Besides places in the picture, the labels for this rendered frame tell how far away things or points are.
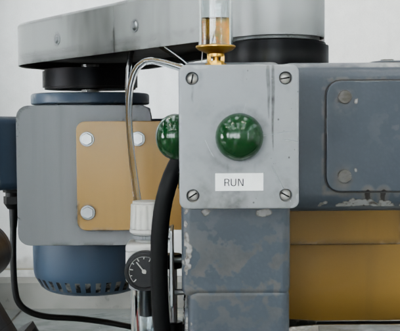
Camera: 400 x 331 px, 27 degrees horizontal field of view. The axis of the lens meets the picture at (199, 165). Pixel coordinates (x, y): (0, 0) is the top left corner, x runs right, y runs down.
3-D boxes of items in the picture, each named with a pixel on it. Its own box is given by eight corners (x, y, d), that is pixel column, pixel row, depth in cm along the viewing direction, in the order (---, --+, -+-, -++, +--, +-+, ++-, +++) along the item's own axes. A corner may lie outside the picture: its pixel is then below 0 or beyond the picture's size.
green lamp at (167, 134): (154, 161, 52) (154, 113, 52) (156, 159, 55) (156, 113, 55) (194, 160, 52) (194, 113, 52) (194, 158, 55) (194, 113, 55)
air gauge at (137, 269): (124, 291, 76) (123, 252, 76) (125, 287, 78) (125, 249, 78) (163, 291, 76) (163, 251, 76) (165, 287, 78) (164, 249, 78)
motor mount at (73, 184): (15, 247, 94) (12, 105, 93) (27, 239, 101) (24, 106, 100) (263, 245, 94) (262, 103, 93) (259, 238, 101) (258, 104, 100)
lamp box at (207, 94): (179, 209, 52) (178, 64, 51) (180, 202, 56) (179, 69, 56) (299, 208, 52) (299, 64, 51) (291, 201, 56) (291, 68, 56)
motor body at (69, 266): (21, 301, 98) (17, 91, 97) (44, 276, 114) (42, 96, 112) (148, 299, 98) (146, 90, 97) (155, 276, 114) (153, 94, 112)
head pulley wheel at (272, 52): (226, 69, 67) (226, 39, 67) (222, 75, 76) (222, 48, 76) (336, 69, 67) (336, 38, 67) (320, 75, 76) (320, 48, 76)
